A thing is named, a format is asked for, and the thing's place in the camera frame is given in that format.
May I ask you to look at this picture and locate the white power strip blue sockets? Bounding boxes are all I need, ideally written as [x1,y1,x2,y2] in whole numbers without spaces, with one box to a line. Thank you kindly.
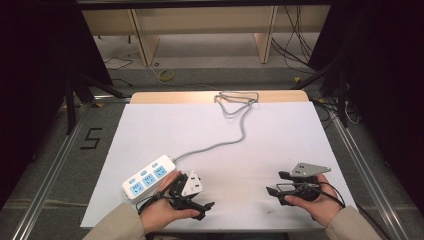
[121,154,177,201]

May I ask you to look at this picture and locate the aluminium floor rail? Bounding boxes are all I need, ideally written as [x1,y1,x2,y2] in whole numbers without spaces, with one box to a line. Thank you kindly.
[11,96,133,240]
[313,98,410,240]

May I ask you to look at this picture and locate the bundle of black floor cables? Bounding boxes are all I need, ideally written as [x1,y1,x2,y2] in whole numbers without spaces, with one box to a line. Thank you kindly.
[270,5,317,75]

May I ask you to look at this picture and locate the wooden table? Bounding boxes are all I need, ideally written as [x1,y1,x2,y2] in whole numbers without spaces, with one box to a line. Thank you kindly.
[129,89,310,105]

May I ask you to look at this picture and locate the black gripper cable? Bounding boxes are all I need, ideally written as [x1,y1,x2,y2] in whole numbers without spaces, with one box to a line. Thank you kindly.
[135,173,188,216]
[275,181,347,210]

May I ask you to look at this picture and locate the thin black floor cable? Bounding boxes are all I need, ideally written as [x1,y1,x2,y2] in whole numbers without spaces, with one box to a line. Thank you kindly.
[102,55,135,88]

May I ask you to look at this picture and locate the person's left hand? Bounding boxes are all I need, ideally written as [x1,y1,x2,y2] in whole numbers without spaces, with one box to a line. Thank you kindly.
[139,170,201,235]

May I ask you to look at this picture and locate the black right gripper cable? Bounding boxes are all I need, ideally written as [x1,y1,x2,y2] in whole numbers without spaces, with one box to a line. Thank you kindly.
[275,181,347,210]

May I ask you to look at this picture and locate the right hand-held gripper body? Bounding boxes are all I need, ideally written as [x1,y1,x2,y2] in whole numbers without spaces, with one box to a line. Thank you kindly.
[282,162,332,203]

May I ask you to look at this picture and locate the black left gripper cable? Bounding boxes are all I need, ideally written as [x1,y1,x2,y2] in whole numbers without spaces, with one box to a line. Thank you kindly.
[135,173,188,216]

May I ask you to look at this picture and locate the yellow cable coil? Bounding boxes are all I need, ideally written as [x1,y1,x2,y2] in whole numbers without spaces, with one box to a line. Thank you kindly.
[157,69,175,83]

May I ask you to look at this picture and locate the black curtain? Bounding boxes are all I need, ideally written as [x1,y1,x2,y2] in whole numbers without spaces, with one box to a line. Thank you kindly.
[0,0,114,210]
[307,0,424,209]

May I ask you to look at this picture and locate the white table mat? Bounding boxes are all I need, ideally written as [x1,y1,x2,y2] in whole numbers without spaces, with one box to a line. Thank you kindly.
[80,101,358,234]

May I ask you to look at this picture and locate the black tripod stand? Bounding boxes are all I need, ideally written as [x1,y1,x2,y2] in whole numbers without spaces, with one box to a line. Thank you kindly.
[292,53,350,128]
[63,71,132,136]

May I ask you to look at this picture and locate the person's right hand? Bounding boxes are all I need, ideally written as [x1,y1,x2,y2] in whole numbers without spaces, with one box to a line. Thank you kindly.
[283,173,345,228]

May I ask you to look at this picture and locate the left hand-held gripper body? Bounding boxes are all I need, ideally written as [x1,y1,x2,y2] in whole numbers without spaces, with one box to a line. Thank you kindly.
[168,170,204,211]

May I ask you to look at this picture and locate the light wooden desk frame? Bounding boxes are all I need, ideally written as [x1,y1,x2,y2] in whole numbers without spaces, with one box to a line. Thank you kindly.
[81,4,332,67]

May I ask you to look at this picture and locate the grey power strip cable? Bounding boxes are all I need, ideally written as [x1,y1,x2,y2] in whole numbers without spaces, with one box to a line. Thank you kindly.
[171,91,260,164]

